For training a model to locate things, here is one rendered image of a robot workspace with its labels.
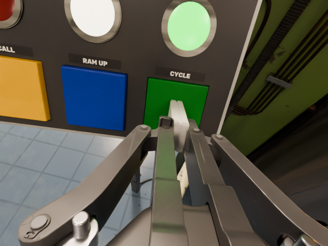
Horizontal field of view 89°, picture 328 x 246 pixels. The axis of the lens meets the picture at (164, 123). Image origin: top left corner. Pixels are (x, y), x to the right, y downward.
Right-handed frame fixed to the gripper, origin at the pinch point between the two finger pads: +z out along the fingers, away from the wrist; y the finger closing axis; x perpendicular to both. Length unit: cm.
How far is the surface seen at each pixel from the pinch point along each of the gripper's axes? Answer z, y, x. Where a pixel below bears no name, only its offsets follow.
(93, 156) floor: 82, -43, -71
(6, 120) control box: 3.8, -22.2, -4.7
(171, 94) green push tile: 3.5, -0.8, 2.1
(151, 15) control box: 3.8, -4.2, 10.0
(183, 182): 23.7, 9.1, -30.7
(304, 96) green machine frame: 23.3, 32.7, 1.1
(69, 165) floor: 74, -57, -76
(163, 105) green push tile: 3.5, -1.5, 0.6
